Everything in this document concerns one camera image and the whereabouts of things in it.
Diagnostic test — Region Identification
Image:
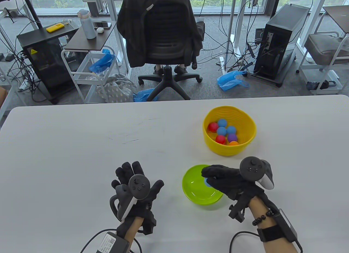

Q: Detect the person's left hand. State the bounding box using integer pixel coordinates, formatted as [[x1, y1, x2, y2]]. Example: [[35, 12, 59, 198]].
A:
[[111, 161, 164, 235]]

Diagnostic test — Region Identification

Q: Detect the person's right hand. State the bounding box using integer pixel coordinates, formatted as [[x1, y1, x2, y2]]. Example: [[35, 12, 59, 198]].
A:
[[201, 165, 273, 207]]

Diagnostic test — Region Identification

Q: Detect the yellow plastic bowl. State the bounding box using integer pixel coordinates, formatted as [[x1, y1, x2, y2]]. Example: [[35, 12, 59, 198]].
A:
[[202, 106, 257, 156]]

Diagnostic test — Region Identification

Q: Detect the person's right forearm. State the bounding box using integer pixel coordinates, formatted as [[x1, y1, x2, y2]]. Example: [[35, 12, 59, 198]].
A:
[[247, 197, 299, 253]]

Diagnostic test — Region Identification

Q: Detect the grey dotted fabric bag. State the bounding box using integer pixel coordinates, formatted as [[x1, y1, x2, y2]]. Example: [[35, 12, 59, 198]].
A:
[[95, 74, 137, 103]]

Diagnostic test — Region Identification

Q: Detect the black and white handheld controller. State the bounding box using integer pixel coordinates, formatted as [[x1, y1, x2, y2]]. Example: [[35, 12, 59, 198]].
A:
[[239, 156, 274, 190], [110, 174, 151, 221]]

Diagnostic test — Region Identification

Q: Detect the green plastic bowl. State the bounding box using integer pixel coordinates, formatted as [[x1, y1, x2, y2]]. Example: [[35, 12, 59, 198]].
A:
[[182, 164, 224, 206]]

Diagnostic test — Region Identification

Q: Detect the grey wrist sensor box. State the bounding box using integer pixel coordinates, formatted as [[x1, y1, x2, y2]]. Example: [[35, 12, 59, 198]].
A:
[[273, 208, 299, 241], [96, 231, 131, 253]]

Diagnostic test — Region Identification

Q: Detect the blue plastic bag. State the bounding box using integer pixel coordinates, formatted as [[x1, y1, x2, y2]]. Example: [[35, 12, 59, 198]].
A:
[[89, 48, 116, 75], [217, 71, 250, 92], [133, 88, 160, 102]]

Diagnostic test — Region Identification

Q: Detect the black equipment cabinet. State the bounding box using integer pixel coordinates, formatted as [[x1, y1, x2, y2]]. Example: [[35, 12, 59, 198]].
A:
[[17, 25, 79, 105]]

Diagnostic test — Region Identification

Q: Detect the dark brown side table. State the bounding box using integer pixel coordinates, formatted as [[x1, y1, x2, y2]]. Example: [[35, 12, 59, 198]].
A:
[[64, 20, 117, 51]]

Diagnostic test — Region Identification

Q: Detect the black jacket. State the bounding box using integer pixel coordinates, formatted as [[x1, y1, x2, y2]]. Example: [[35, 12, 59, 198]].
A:
[[117, 0, 203, 68]]

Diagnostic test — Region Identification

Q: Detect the black mesh office chair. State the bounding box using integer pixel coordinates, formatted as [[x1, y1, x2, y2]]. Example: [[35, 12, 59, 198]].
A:
[[117, 0, 205, 100]]

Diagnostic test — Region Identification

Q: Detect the black computer tower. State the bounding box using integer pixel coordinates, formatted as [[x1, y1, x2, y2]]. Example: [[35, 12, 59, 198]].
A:
[[254, 3, 311, 81]]

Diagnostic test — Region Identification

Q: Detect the grey water bottle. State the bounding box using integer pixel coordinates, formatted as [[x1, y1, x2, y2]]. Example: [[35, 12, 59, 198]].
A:
[[77, 9, 97, 40]]

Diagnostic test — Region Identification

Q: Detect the yellow phone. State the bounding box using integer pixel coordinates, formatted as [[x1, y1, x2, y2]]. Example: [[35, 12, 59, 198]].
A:
[[46, 23, 68, 33]]

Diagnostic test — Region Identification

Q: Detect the grey cushioned white stool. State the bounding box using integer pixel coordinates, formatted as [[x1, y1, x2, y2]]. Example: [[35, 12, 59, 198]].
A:
[[297, 31, 349, 96]]

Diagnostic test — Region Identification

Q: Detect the white desk with black top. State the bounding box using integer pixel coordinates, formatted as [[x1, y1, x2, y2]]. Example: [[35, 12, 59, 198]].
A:
[[289, 0, 327, 54]]

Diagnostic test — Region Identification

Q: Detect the black stand pole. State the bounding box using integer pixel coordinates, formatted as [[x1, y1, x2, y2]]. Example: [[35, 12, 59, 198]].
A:
[[22, 0, 43, 29]]

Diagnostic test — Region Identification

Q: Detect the dark square tabletop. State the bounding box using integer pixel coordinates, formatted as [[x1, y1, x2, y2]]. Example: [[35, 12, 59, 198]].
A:
[[323, 5, 349, 34]]

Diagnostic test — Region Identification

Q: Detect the black glove cable connector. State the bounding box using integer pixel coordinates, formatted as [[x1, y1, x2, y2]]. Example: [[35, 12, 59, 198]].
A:
[[228, 194, 252, 223]]

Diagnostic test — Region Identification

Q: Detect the dark bead bracelet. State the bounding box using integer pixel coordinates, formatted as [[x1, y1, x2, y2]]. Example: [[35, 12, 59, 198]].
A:
[[252, 208, 276, 227]]

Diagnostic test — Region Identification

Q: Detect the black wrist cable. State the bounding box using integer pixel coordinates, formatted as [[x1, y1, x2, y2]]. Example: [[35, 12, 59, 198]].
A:
[[229, 231, 259, 253], [80, 230, 142, 253]]

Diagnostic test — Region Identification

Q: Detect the black wrist strap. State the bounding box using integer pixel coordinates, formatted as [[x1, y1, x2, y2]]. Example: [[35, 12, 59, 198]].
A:
[[257, 224, 285, 242]]

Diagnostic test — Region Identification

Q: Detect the white wire rolling cart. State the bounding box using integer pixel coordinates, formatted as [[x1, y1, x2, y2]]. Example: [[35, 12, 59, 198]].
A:
[[61, 46, 122, 104]]

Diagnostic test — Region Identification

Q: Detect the tangle of black cables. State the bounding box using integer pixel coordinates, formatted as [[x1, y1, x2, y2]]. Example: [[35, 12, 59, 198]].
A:
[[0, 18, 48, 103]]

